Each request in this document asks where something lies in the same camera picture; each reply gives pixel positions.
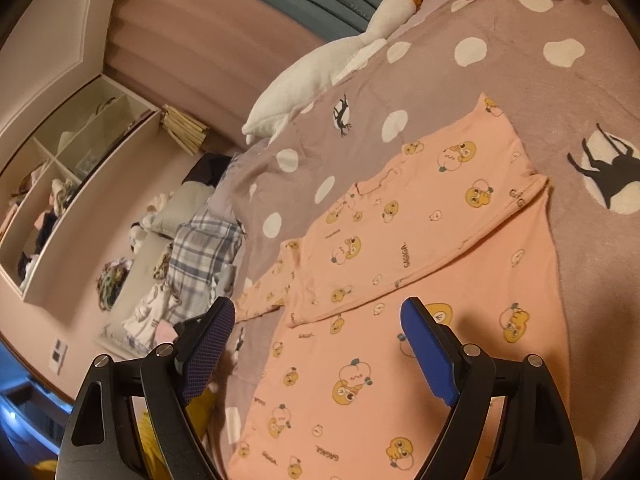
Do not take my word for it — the grey-green pillow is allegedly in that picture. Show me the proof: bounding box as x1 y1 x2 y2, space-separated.
150 182 216 236

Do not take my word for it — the yellow cloth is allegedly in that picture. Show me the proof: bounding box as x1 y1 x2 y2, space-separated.
30 385 218 480

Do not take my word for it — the window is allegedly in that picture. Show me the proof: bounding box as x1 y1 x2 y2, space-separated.
0 340 76 456

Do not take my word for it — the bamboo stick bundle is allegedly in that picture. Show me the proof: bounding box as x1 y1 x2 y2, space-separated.
160 104 211 157

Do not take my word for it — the pink cartoon-print pajama top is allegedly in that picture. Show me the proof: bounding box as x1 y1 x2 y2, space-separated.
225 92 576 480

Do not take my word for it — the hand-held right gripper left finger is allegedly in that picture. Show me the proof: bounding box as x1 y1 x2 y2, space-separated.
59 296 236 480

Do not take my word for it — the white shelf unit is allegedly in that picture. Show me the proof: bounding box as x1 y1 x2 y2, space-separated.
0 74 163 306

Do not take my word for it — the white stuffed toy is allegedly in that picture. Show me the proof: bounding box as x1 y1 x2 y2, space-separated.
131 195 168 256

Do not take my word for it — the grey plaid cloth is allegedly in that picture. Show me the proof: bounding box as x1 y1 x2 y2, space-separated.
165 208 246 321

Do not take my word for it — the colourful cloth heap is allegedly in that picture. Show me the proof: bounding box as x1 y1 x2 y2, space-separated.
97 258 132 311

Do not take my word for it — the clothes heap in shelf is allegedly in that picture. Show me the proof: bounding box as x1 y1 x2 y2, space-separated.
17 175 81 286

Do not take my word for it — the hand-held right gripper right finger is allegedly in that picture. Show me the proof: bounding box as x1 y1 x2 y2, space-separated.
400 296 583 480

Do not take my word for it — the white goose plush toy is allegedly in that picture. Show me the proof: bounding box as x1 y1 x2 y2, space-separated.
242 0 430 147

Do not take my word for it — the dark cloth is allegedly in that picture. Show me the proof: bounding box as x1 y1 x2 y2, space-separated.
184 152 236 191

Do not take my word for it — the mauve polka dot bed cover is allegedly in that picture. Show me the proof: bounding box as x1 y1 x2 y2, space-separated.
205 0 640 480

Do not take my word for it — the white printed cloth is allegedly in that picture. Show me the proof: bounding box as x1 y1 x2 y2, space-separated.
122 285 181 351

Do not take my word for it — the pink curtain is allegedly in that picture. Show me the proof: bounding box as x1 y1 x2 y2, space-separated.
102 0 361 158

